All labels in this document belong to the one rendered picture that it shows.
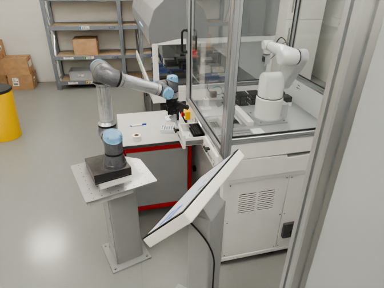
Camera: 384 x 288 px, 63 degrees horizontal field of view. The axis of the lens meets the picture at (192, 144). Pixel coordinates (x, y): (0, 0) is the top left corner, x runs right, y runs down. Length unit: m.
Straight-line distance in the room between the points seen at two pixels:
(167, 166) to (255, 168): 0.87
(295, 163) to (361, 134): 1.54
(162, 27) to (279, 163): 1.57
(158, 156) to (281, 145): 1.03
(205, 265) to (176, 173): 1.24
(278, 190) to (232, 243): 0.52
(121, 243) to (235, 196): 0.90
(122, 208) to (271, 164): 1.03
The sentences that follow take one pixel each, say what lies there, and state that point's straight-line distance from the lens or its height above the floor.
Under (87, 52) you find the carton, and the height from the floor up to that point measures 0.63.
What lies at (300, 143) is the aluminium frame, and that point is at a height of 1.01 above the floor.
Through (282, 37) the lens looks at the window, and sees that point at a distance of 1.75.
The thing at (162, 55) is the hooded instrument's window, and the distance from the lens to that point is 2.97.
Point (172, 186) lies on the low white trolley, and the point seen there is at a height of 0.30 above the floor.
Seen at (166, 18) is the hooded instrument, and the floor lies 1.58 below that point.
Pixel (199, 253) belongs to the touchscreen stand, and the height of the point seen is 0.80.
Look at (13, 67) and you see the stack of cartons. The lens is 6.40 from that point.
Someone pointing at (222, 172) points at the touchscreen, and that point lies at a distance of 1.35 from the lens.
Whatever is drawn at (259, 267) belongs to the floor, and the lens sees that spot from 2.57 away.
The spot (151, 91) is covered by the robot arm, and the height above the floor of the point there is 1.29.
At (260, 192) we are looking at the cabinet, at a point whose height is 0.66.
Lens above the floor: 1.95
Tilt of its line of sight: 29 degrees down
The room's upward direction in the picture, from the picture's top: 1 degrees clockwise
